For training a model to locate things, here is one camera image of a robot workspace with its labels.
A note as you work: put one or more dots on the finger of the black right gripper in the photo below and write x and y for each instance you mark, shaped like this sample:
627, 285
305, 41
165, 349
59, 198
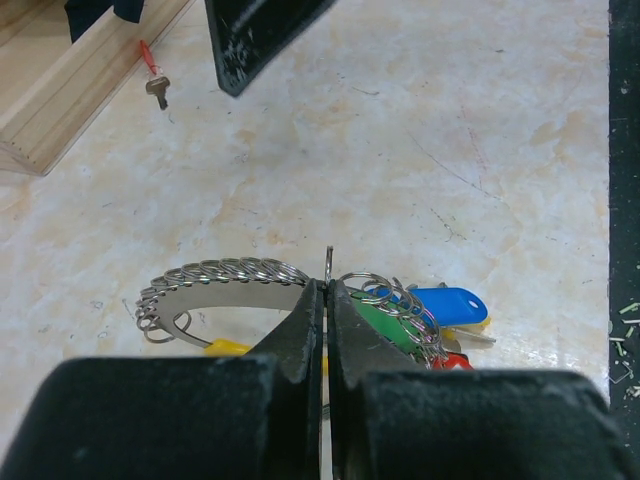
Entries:
247, 35

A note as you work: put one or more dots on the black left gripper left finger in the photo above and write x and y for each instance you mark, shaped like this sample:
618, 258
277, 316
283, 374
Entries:
255, 416

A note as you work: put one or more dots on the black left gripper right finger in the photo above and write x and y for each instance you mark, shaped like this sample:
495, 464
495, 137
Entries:
394, 419

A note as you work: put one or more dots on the key with blue tag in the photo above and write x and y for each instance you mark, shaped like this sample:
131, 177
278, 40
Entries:
450, 306

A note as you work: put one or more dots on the red key tag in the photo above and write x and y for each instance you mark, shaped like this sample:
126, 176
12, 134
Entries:
451, 361

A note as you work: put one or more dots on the key with red tag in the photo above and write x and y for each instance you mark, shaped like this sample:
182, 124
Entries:
157, 84

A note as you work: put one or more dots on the green key tag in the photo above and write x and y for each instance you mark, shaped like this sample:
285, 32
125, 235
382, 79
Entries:
401, 333

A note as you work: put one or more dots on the wooden clothes rack base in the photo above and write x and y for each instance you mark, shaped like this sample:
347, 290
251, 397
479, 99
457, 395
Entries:
51, 84

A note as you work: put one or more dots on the yellow key tag on ring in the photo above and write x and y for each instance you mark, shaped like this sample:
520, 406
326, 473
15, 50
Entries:
461, 338

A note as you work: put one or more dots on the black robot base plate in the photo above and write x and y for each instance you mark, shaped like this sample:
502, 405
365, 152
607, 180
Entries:
623, 285

